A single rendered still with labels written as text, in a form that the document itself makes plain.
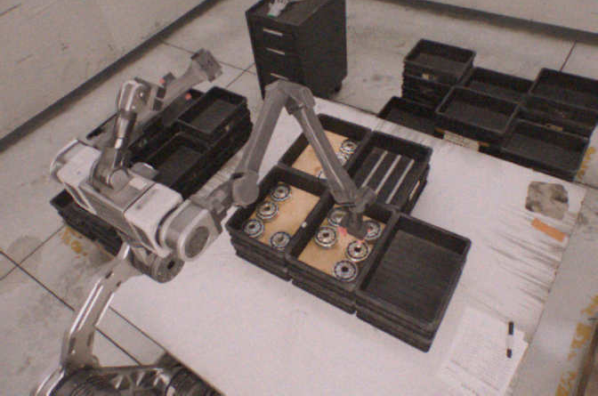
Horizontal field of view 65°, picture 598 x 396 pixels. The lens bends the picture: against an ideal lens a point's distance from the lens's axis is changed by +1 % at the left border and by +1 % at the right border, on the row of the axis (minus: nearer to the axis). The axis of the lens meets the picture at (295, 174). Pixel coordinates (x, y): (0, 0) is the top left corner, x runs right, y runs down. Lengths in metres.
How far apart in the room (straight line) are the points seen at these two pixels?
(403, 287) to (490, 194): 0.73
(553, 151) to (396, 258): 1.49
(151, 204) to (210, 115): 1.95
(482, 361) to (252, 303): 0.89
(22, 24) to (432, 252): 3.54
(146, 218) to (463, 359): 1.23
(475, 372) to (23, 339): 2.45
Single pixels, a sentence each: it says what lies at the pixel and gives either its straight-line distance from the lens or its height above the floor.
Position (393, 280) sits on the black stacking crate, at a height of 0.83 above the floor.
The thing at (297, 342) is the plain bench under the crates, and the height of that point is 0.70.
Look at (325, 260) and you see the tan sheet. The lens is 1.90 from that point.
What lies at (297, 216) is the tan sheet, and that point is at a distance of 2.03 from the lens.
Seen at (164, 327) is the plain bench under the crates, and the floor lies 0.70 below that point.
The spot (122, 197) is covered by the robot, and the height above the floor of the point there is 1.53.
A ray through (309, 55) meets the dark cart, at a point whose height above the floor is 0.62.
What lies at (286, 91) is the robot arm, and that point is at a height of 1.56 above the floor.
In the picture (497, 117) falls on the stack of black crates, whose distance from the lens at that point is 3.07.
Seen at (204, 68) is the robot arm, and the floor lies 1.60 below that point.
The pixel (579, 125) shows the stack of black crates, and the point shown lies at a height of 0.48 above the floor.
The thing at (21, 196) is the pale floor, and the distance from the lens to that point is 4.03.
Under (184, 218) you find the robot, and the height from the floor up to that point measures 1.50.
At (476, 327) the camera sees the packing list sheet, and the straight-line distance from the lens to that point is 1.96.
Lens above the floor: 2.44
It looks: 47 degrees down
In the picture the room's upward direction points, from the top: 9 degrees counter-clockwise
